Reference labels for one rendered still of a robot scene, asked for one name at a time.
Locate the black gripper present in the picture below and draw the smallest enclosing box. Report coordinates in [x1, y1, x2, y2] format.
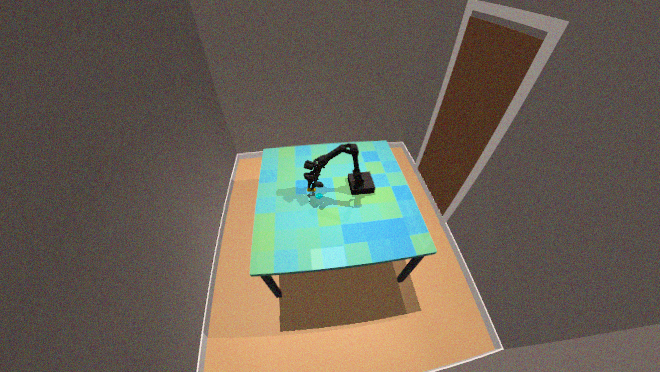
[308, 171, 324, 191]

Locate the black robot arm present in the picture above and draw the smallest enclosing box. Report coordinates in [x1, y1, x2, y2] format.
[304, 143, 365, 187]

